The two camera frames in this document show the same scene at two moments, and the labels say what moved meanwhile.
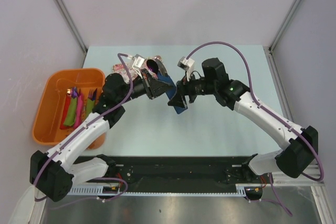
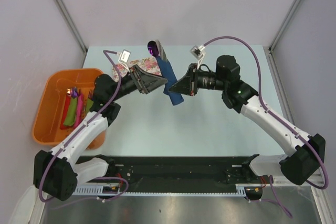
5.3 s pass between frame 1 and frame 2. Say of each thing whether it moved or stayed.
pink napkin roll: stayed
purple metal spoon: moved
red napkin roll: stayed
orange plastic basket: stayed
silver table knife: moved
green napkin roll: stayed
